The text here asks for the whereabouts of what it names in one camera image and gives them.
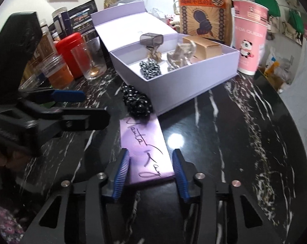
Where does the clear drinking glass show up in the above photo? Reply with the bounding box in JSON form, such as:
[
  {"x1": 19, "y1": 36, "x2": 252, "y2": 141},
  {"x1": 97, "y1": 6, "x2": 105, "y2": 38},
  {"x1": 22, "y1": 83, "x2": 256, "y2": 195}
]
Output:
[{"x1": 70, "y1": 37, "x2": 108, "y2": 80}]

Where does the person's left hand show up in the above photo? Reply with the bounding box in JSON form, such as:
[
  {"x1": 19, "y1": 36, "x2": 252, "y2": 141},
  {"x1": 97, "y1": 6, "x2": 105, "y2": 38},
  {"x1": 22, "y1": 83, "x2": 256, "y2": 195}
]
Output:
[{"x1": 0, "y1": 146, "x2": 19, "y2": 170}]

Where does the clear short jar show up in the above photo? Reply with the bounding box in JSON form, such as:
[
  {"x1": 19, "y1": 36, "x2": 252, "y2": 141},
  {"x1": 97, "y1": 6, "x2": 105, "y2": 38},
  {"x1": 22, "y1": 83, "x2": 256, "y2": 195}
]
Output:
[{"x1": 40, "y1": 54, "x2": 74, "y2": 90}]

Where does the floral clothing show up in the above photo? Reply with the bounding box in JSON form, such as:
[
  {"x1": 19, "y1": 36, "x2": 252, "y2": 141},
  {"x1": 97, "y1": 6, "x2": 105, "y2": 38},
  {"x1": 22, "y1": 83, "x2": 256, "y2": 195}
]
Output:
[{"x1": 0, "y1": 201, "x2": 24, "y2": 244}]

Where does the black polka dot scrunchie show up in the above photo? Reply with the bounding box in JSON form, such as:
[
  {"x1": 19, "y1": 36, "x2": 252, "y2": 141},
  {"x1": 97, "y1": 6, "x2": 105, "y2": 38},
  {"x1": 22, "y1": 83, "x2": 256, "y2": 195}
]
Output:
[{"x1": 121, "y1": 83, "x2": 153, "y2": 119}]

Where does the brown printed paper bag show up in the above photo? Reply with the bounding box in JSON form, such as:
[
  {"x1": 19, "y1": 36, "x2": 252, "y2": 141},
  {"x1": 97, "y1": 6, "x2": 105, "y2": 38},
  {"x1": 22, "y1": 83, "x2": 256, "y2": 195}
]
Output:
[{"x1": 176, "y1": 0, "x2": 232, "y2": 47}]

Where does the grey translucent hair claw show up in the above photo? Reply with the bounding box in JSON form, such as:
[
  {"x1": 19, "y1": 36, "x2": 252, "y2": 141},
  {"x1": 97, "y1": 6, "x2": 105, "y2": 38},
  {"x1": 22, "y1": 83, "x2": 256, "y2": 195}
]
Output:
[{"x1": 139, "y1": 33, "x2": 164, "y2": 48}]

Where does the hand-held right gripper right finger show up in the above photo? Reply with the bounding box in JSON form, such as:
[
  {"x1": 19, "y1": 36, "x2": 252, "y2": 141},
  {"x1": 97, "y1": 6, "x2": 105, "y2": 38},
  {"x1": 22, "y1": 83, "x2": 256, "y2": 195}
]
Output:
[{"x1": 172, "y1": 149, "x2": 287, "y2": 244}]

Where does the checkered black-white scrunchie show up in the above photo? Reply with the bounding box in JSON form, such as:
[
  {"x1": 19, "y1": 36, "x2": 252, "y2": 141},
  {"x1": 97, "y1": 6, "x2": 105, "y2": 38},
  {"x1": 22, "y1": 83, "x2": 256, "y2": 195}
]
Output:
[{"x1": 139, "y1": 58, "x2": 162, "y2": 80}]

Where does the gold hair clip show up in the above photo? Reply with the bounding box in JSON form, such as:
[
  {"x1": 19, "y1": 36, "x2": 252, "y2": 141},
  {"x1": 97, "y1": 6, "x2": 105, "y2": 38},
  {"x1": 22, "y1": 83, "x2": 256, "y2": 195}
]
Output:
[{"x1": 146, "y1": 46, "x2": 162, "y2": 60}]

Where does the pink panda paper cup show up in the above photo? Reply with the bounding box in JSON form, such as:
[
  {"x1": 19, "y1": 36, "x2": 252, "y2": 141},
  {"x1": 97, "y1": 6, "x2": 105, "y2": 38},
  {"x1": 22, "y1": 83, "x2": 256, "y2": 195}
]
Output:
[{"x1": 233, "y1": 22, "x2": 267, "y2": 76}]

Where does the brown spice jar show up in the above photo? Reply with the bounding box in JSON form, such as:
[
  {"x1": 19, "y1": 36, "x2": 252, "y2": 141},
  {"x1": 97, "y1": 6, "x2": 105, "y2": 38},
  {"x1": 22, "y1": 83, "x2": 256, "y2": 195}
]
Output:
[{"x1": 39, "y1": 19, "x2": 55, "y2": 56}]

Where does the clear plastic bag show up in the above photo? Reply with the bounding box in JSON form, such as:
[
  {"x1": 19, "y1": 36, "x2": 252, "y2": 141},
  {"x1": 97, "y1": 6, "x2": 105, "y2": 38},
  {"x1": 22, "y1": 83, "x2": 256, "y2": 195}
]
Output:
[{"x1": 260, "y1": 48, "x2": 293, "y2": 92}]

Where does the clear hair claw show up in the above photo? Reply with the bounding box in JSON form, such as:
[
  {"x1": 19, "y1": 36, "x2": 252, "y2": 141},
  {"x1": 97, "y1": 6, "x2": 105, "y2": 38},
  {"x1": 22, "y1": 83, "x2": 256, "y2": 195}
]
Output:
[{"x1": 166, "y1": 41, "x2": 198, "y2": 70}]

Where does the lavender gift box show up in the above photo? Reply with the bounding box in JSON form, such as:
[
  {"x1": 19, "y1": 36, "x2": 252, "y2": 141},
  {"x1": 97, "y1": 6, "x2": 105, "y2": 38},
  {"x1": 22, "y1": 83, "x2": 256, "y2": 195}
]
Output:
[{"x1": 91, "y1": 1, "x2": 240, "y2": 116}]

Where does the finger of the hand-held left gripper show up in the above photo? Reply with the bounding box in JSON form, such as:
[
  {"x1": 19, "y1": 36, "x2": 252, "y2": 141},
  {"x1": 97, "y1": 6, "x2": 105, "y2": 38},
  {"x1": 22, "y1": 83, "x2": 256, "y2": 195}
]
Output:
[
  {"x1": 38, "y1": 107, "x2": 111, "y2": 133},
  {"x1": 19, "y1": 86, "x2": 85, "y2": 102}
]

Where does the red canister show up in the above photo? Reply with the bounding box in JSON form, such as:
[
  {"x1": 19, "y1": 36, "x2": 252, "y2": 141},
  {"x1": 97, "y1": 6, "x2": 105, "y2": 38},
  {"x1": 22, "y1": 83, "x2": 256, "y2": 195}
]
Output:
[{"x1": 55, "y1": 33, "x2": 89, "y2": 79}]

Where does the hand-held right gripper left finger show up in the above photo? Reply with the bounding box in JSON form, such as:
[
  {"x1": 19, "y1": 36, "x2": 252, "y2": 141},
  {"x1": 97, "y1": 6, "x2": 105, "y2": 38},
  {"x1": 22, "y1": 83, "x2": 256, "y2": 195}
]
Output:
[{"x1": 19, "y1": 149, "x2": 131, "y2": 244}]

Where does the gold cardboard box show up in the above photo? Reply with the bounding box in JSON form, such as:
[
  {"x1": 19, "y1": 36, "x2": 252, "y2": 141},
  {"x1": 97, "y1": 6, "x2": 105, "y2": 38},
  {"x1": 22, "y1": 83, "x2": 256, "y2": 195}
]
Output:
[{"x1": 182, "y1": 36, "x2": 223, "y2": 59}]

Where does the black printed pouch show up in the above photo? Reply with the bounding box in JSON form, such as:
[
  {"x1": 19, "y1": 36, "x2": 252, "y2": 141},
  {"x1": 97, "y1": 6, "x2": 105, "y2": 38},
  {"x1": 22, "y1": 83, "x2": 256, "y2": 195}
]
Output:
[{"x1": 67, "y1": 0, "x2": 97, "y2": 40}]

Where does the purple card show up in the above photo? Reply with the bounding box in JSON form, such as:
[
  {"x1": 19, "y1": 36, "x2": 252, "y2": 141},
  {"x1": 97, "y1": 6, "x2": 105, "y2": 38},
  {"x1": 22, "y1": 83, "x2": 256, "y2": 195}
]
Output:
[{"x1": 119, "y1": 115, "x2": 175, "y2": 185}]

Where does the dark jar with silver lid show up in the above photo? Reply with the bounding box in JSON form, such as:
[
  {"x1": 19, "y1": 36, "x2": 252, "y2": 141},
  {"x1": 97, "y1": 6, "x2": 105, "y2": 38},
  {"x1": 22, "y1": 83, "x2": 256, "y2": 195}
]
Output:
[{"x1": 52, "y1": 8, "x2": 69, "y2": 40}]

